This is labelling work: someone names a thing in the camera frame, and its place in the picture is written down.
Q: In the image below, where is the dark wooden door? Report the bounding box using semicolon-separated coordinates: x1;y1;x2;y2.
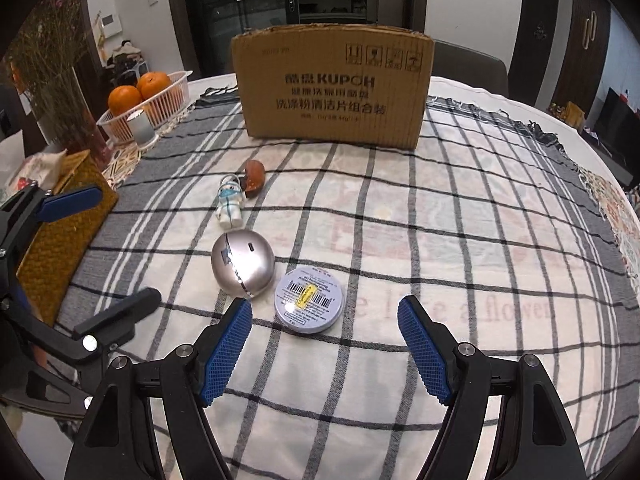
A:
507;0;560;93

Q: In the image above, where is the colourful patterned cloth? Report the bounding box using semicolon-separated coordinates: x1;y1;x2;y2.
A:
577;167;640;281

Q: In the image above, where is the grey white plaid tablecloth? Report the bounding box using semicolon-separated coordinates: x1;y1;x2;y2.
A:
50;85;640;480

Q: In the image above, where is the white stool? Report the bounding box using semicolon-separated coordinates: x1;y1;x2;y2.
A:
105;42;151;86

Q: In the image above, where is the dried pink flower bouquet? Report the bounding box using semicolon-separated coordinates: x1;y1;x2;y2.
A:
7;0;101;111

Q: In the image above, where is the small brown wooden piece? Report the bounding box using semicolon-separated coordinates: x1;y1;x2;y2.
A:
243;160;266;196

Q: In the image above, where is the glass vase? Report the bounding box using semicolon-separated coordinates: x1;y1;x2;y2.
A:
35;67;108;161

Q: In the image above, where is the round grey-blue tin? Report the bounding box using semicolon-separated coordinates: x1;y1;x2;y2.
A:
274;267;346;333

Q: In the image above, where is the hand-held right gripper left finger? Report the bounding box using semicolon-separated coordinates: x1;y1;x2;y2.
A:
64;297;253;480

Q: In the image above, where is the glass sliding door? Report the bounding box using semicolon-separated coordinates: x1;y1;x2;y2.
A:
180;0;416;81

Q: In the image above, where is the grey dining chair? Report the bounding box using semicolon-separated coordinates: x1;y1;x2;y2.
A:
432;40;510;98

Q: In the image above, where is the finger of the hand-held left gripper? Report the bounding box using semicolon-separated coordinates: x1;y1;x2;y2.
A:
0;183;104;272
30;287;162;367

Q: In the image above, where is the woven wicker tissue box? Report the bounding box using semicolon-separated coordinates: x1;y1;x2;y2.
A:
15;149;119;326

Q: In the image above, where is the orange fruit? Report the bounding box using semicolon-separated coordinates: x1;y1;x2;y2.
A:
137;72;173;101
108;85;143;117

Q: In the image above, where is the brown cardboard box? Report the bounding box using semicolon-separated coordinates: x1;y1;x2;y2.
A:
231;24;436;150

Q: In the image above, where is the television cabinet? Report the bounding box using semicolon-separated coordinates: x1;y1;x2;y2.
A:
575;125;640;191

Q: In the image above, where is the printed tissue pack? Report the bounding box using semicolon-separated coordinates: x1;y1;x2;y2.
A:
0;152;68;201

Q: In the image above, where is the white astronaut figure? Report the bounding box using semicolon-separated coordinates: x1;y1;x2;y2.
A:
216;174;244;226

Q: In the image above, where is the yellow gift box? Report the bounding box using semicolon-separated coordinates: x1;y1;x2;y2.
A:
547;100;586;126

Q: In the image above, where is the small white cup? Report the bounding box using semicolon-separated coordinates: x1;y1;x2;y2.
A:
127;110;160;148

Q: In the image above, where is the black television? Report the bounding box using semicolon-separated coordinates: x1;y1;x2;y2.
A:
595;87;640;171

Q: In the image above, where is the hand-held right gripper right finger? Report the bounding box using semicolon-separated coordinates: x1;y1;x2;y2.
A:
397;295;587;480

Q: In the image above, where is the silver egg-shaped device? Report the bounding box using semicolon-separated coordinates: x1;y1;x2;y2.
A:
211;230;275;301

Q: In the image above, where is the white plastic basket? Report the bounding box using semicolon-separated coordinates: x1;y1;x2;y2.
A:
96;70;193;145

